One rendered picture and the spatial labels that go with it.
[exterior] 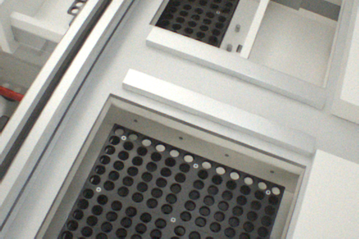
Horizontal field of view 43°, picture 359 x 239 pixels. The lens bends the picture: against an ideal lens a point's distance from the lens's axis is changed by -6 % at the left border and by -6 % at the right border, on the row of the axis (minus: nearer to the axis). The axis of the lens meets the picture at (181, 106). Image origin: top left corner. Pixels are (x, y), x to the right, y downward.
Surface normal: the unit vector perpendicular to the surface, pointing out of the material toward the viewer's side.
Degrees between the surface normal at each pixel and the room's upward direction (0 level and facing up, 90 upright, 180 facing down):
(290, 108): 0
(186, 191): 0
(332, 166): 0
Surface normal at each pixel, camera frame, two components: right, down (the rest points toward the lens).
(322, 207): 0.08, -0.52
